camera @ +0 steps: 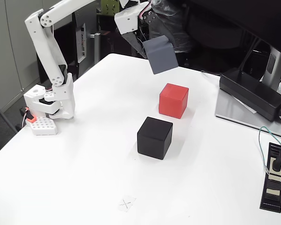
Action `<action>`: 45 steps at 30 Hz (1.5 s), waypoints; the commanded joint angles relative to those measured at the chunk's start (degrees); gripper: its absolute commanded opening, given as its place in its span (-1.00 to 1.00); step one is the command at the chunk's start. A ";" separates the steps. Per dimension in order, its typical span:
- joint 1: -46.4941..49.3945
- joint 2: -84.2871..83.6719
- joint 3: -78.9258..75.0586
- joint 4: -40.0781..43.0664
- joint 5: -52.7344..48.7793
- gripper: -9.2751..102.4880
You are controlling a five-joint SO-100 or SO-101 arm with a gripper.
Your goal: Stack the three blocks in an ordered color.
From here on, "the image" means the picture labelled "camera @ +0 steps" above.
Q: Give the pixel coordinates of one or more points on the black computer tower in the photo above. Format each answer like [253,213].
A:
[80,42]

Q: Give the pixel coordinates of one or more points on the black power adapter brick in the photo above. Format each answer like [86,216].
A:
[250,93]

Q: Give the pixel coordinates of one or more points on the silver metal pole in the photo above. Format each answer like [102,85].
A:
[97,47]

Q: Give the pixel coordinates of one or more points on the black power plug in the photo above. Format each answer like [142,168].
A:
[276,164]

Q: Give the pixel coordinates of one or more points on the red cube block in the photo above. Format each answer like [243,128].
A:
[172,103]

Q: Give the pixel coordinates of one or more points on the black power strip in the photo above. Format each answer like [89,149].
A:
[272,197]

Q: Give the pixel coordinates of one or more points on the grey cube block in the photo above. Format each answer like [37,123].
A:
[162,59]

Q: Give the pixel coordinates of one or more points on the black monitor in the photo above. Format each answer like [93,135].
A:
[236,14]

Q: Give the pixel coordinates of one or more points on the silver monitor base plate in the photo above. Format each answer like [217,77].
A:
[227,110]

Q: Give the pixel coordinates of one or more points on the plastic-wrapped black bin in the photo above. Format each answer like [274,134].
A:
[182,35]

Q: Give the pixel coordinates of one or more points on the black desktop box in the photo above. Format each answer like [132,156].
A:
[112,44]

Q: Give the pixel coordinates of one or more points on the black cube block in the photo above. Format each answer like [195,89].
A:
[153,140]

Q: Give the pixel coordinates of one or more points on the green metal board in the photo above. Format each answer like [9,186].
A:
[107,8]

